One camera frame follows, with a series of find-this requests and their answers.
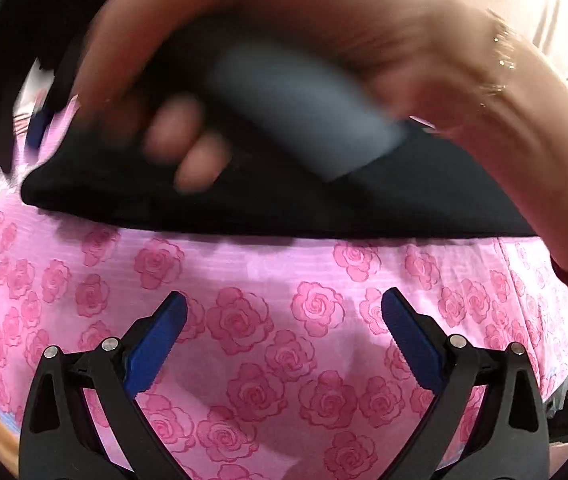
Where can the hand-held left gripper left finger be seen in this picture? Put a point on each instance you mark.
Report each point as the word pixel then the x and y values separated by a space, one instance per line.
pixel 158 342

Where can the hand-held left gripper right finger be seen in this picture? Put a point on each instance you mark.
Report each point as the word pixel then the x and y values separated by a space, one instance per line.
pixel 413 342

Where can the black pants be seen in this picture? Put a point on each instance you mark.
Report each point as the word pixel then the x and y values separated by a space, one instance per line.
pixel 274 210

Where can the person's right forearm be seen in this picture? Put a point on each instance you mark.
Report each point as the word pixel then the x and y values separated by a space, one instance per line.
pixel 548 160

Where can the person's right hand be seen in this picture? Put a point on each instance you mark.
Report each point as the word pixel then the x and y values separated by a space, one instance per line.
pixel 314 5

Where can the pink rose print bedsheet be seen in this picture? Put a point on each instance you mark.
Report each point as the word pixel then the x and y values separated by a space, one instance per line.
pixel 274 310

